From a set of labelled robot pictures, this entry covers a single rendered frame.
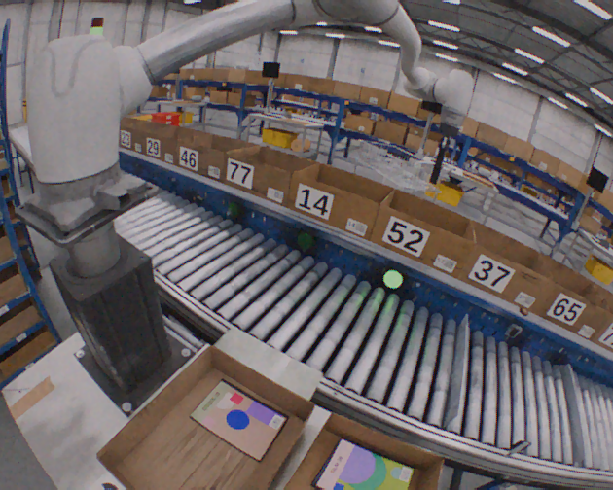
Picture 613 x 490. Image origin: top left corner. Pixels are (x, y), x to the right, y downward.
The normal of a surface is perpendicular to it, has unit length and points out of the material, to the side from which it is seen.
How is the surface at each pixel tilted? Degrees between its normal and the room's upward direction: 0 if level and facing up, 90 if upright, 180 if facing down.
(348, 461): 0
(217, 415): 0
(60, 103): 85
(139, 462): 0
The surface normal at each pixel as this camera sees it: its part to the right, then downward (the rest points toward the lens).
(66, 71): 0.60, 0.24
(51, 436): 0.18, -0.84
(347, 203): -0.46, 0.40
